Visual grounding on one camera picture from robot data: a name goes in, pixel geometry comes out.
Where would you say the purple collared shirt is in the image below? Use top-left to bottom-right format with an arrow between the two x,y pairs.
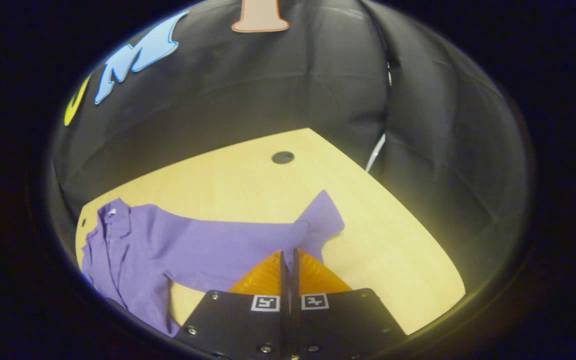
80,189 -> 346,338

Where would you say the black backdrop cloth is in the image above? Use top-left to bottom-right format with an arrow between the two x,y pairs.
48,0 -> 534,301

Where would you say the white cable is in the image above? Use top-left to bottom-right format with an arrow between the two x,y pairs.
365,132 -> 387,173

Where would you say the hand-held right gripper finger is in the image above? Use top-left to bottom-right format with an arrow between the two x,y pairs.
173,249 -> 289,360
290,248 -> 409,360

